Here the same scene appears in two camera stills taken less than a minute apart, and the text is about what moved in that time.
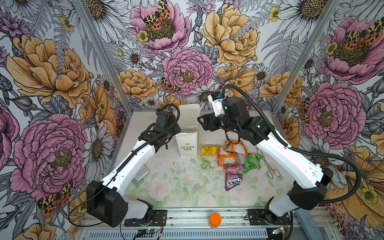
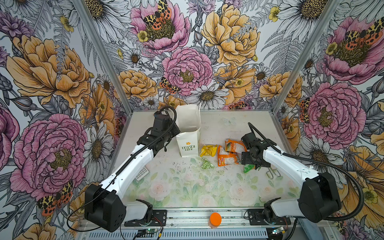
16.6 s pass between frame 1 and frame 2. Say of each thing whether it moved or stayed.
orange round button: stayed
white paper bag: stayed
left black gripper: stayed
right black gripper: moved
